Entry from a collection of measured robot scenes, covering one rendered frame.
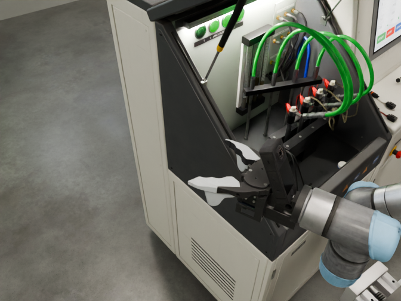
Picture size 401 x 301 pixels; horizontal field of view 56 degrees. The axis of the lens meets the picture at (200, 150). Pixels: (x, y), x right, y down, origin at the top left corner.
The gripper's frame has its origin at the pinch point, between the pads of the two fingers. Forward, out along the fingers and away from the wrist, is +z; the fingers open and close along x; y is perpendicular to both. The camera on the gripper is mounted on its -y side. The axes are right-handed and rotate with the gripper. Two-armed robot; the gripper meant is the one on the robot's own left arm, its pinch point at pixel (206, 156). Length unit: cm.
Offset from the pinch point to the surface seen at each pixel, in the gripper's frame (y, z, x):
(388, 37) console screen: 12, -20, 127
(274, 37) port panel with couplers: 12, 19, 95
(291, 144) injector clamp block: 39, -3, 67
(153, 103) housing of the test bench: 29, 46, 48
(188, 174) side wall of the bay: 52, 28, 45
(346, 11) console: -3, -4, 101
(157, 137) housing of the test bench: 45, 46, 50
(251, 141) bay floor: 52, 16, 79
